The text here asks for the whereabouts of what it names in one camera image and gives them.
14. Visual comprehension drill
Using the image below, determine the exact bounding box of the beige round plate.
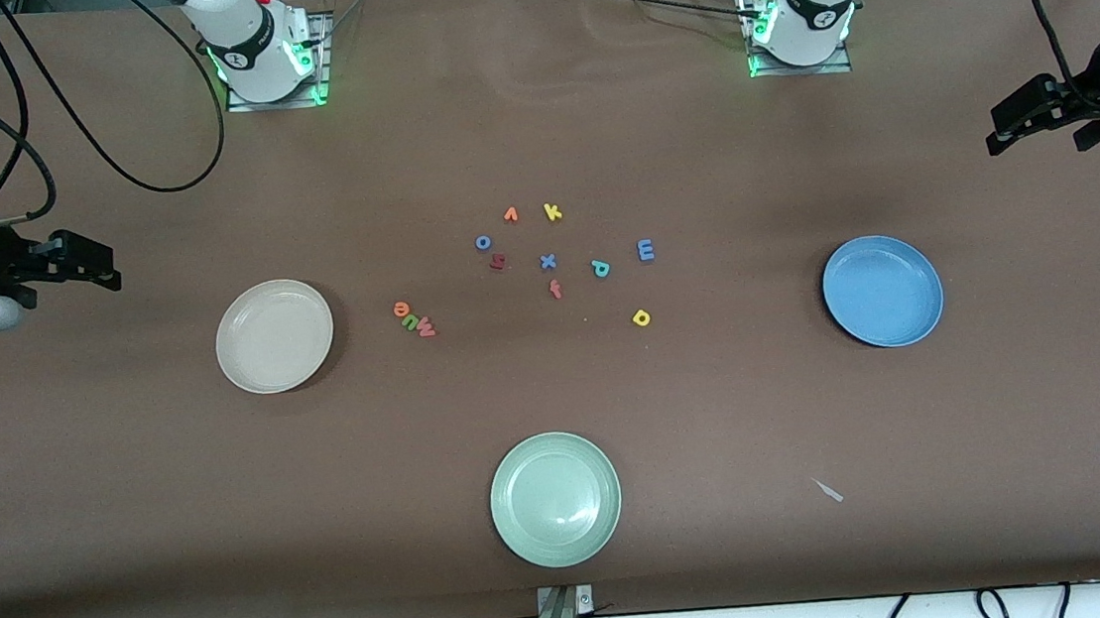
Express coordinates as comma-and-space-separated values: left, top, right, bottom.
210, 275, 340, 399

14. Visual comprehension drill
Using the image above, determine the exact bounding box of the brown table cover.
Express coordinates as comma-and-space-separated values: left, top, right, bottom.
0, 0, 1100, 618

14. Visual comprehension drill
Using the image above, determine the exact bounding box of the blue round plate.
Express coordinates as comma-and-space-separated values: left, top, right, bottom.
819, 229, 948, 353

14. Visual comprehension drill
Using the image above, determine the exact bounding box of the pale green round plate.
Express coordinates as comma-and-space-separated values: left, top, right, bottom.
485, 427, 628, 573

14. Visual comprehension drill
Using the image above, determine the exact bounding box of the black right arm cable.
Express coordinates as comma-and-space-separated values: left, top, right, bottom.
0, 0, 235, 226

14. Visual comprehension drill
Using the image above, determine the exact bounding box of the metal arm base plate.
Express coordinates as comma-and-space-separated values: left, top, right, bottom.
742, 0, 854, 83
219, 10, 340, 115

